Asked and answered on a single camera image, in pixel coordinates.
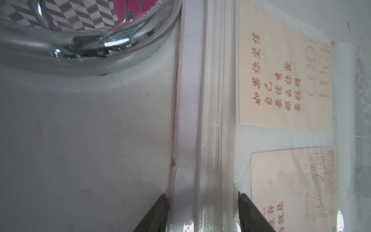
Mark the beige calendar card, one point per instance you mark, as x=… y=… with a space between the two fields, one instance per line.
x=285 y=71

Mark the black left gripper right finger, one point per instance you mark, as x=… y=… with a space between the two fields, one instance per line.
x=251 y=220

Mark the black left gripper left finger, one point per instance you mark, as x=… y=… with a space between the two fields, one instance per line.
x=157 y=217

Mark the white photo album bicycle cover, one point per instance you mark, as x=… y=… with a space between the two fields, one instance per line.
x=213 y=149

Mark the pale pink card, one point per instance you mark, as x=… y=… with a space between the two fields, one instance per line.
x=296 y=190

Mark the chrome wire cup stand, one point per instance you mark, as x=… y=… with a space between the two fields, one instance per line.
x=83 y=37

